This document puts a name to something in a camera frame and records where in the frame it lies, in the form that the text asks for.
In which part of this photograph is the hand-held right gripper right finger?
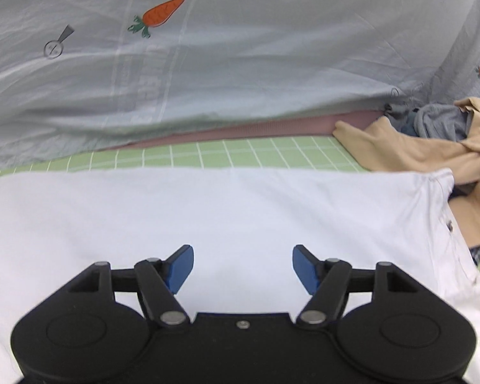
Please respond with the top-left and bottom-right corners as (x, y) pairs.
(291, 244), (421, 328)

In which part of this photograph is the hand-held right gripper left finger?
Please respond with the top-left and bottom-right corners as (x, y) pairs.
(68, 244), (195, 328)

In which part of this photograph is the white t-shirt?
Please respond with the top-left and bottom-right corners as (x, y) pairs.
(0, 167), (480, 384)

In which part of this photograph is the beige garment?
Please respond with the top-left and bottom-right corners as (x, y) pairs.
(333, 98), (480, 249)

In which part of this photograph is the pink mattress pad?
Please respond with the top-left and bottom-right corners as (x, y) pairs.
(99, 109), (386, 153)

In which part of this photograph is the grey garment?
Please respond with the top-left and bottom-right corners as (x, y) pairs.
(384, 102), (475, 143)

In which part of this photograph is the grey carrot-print quilt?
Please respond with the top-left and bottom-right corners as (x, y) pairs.
(0, 0), (480, 173)

